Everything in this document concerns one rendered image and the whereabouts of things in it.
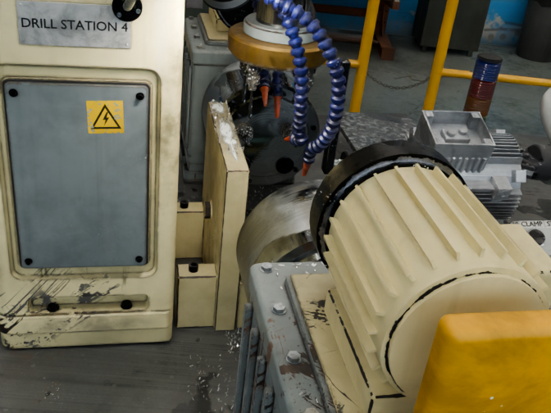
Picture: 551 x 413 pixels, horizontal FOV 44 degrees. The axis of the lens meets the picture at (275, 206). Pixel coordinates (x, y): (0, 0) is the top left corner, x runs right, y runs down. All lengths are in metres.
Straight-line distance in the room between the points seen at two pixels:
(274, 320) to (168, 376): 0.47
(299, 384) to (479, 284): 0.23
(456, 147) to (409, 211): 0.67
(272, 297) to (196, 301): 0.48
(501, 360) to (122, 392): 0.78
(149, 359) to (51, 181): 0.38
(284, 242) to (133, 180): 0.27
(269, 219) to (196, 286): 0.28
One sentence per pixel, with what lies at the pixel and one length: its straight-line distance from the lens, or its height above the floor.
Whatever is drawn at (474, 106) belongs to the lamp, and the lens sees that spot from 1.75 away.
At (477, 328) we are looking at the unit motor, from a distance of 0.55.
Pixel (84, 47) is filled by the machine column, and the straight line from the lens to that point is 1.03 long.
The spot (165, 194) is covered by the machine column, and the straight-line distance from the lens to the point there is 1.12.
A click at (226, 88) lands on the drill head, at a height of 1.13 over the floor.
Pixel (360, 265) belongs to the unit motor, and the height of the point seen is 1.30.
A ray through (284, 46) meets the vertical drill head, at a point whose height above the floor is 1.33.
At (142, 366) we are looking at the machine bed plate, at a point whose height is 0.80.
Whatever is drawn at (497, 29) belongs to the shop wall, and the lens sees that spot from 6.79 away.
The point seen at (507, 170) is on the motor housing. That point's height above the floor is 1.10.
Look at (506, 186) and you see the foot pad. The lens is 1.40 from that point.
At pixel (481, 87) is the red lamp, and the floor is 1.15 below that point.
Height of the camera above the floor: 1.67
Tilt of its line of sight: 30 degrees down
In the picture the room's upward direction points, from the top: 7 degrees clockwise
